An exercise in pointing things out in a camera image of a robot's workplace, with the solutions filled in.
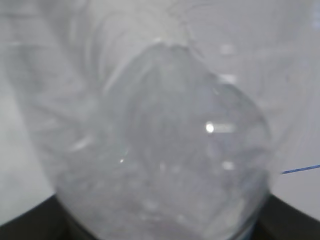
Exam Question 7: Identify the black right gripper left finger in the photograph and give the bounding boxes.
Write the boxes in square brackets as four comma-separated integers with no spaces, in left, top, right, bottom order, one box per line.
[0,195,95,240]

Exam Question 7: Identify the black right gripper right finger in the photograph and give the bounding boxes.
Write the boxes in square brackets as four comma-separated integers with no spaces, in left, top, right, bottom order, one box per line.
[250,195,320,240]

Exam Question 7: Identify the clear water bottle red label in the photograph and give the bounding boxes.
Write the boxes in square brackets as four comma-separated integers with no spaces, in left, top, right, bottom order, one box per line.
[0,0,319,240]

